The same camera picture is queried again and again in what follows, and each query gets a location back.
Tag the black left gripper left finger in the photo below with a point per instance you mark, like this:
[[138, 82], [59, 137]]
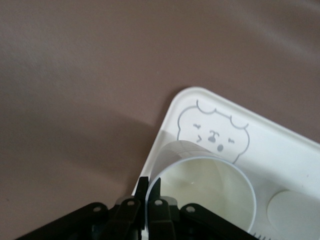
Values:
[[128, 215]]

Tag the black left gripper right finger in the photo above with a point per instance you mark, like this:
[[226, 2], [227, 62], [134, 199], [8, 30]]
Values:
[[160, 217]]

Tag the white IKEA cup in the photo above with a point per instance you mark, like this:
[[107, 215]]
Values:
[[212, 195]]

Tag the white bear print tray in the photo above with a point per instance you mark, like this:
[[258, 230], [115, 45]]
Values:
[[275, 162]]

